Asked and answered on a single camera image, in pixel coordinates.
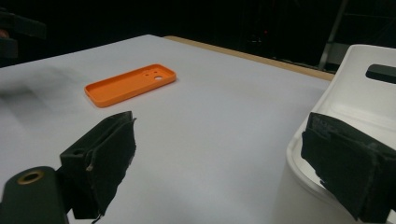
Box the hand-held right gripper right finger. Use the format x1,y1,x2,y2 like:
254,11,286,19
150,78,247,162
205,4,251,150
300,111,396,224

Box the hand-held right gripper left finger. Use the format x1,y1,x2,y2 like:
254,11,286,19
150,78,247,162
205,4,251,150
59,110,138,223

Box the white plastic bin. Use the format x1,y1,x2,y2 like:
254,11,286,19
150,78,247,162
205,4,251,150
274,44,396,224

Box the orange phone case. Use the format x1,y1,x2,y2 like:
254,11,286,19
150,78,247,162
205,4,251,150
83,63,177,109

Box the grey metal stand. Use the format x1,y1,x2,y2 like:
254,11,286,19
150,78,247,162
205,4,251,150
317,0,396,73

